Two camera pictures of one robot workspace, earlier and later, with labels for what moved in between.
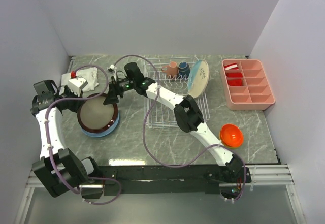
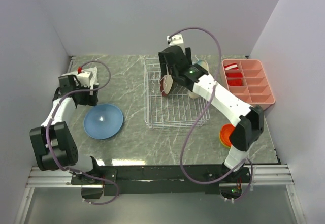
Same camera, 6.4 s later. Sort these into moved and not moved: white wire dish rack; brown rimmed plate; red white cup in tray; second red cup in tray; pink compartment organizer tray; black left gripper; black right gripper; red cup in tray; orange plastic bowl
Moved: black left gripper; black right gripper; brown rimmed plate
Not moved: orange plastic bowl; red white cup in tray; pink compartment organizer tray; red cup in tray; white wire dish rack; second red cup in tray
